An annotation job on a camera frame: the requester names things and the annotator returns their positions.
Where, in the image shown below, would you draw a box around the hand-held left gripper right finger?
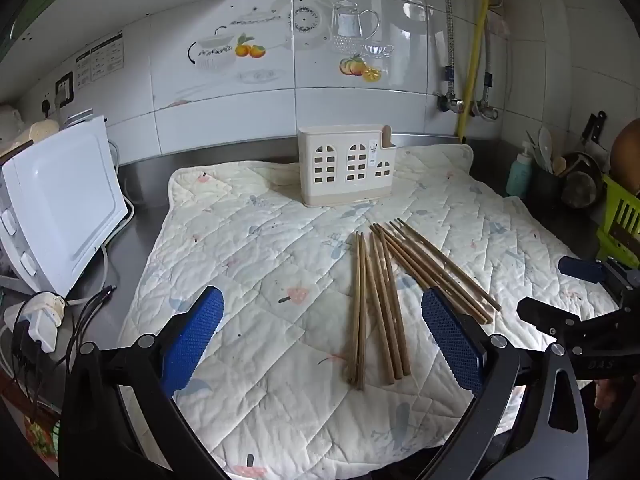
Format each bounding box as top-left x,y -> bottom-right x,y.
421,286 -> 591,480

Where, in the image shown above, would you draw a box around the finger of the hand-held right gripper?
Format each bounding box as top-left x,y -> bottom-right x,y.
558,255 -> 640,302
516,297 -> 592,356

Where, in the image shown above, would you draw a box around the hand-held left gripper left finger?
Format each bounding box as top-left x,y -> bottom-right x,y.
59,285 -> 231,480

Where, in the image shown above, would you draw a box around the bunch of wooden chopsticks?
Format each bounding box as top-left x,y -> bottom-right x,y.
345,217 -> 502,391

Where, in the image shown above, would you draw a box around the cream plastic utensil holder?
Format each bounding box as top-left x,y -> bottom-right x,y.
297,124 -> 397,208

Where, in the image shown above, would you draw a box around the person's right hand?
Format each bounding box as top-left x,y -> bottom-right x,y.
595,377 -> 623,412

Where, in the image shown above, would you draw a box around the green plastic basket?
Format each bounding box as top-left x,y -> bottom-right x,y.
597,174 -> 640,256

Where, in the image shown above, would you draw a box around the dark wok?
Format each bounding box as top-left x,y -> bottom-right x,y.
560,152 -> 603,208

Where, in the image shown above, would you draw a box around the black utensil crock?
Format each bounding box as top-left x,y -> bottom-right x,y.
530,165 -> 566,211

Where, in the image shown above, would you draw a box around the teal soap bottle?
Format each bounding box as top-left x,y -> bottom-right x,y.
506,141 -> 535,198

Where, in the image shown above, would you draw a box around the brown wooden board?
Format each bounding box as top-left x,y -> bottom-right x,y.
610,117 -> 640,196

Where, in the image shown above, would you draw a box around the white spatula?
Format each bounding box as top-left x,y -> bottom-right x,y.
537,126 -> 553,173

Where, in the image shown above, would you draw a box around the pale green utensil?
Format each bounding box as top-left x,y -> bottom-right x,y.
526,131 -> 546,168

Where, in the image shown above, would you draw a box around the quilted printed mat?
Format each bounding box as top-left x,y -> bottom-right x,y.
116,144 -> 621,480

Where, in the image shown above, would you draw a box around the white power adapter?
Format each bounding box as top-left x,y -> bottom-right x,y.
4,291 -> 67,353

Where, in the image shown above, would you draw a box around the colourful packet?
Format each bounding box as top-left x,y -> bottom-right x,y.
25,417 -> 61,466

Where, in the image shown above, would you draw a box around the white countertop oven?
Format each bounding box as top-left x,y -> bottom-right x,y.
0,115 -> 130,298

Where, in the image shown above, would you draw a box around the metal pipe valves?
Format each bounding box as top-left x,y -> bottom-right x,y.
436,91 -> 501,122

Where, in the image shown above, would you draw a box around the white bag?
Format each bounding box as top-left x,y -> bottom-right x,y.
0,104 -> 25,143

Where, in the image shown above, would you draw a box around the black cable bundle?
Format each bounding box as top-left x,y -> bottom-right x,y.
10,285 -> 118,411

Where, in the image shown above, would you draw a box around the black handled cleaver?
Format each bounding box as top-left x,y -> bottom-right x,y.
580,111 -> 607,153

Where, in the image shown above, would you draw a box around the yellow gas hose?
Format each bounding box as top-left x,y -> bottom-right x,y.
456,0 -> 491,143

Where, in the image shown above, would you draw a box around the short braided metal hose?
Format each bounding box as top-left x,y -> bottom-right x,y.
482,25 -> 494,111

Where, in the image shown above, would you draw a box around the long braided metal hose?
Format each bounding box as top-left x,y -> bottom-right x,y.
432,0 -> 457,106

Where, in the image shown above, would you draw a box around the black wall socket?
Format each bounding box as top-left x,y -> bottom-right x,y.
54,72 -> 75,108

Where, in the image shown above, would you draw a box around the wall notice sticker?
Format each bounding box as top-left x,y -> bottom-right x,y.
76,32 -> 124,86

